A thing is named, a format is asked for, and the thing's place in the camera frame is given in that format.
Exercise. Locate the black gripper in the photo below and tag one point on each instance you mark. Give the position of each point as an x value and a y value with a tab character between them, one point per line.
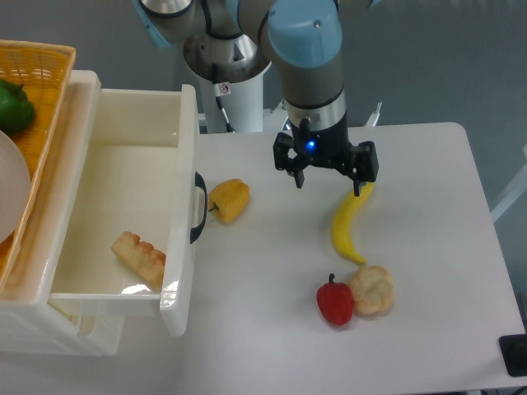
329	147

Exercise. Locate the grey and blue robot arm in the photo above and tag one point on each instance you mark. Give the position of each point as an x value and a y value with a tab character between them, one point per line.
301	39

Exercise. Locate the white drawer cabinet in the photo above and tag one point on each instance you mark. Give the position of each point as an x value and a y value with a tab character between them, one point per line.
29	323

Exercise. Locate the yellow banana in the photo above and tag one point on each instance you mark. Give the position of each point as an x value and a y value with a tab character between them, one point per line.
341	225

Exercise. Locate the yellow bell pepper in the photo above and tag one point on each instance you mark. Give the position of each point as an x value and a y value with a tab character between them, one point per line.
228	199

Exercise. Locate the beige bread roll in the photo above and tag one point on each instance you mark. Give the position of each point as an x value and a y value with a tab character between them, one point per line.
372	290

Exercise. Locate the red bell pepper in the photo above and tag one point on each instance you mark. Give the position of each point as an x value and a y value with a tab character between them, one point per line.
335	301

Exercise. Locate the toast slice with red edge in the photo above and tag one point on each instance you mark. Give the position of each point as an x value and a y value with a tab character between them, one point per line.
141	257

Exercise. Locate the black device at table edge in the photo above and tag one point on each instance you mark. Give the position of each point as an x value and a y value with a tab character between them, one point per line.
513	351

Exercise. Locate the orange woven basket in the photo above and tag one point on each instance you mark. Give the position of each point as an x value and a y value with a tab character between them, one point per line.
44	70

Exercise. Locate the green bell pepper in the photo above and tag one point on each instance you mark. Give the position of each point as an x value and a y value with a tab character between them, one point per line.
17	112

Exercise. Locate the white plate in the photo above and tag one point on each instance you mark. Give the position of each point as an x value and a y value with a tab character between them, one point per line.
15	186

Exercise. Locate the white table frame bracket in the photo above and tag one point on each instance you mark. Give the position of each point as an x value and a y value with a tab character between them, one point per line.
374	117

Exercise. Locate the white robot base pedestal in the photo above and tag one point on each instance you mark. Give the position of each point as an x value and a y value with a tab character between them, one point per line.
234	90

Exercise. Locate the black top drawer handle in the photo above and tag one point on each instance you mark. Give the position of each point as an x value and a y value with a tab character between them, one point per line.
201	210

